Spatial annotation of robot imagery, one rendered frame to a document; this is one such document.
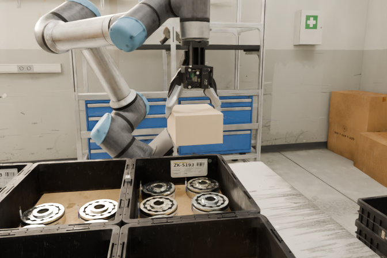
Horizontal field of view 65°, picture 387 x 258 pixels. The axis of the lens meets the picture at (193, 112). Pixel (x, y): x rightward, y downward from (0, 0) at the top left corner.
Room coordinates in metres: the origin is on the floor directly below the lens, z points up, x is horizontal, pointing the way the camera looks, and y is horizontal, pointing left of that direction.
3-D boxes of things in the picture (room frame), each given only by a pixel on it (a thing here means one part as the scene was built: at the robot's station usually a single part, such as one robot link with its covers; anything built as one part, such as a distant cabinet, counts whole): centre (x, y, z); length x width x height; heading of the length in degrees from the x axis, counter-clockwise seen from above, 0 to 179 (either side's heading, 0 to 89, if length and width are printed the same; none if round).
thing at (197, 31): (0.78, -0.01, 1.32); 0.08 x 0.08 x 0.05
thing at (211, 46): (2.96, -0.02, 1.32); 1.20 x 0.45 x 0.06; 102
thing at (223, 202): (0.79, -0.05, 0.86); 0.10 x 0.10 x 0.01
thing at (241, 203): (0.77, 0.03, 0.87); 0.40 x 0.30 x 0.11; 8
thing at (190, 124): (0.80, 0.00, 1.08); 0.16 x 0.12 x 0.07; 12
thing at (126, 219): (0.77, 0.03, 0.92); 0.40 x 0.30 x 0.02; 8
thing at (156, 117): (2.60, 0.57, 0.60); 0.72 x 0.03 x 0.56; 102
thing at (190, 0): (0.78, 0.00, 1.40); 0.09 x 0.08 x 0.11; 57
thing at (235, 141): (2.76, -0.21, 0.60); 0.72 x 0.03 x 0.56; 102
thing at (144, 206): (0.76, 0.10, 0.86); 0.10 x 0.10 x 0.01
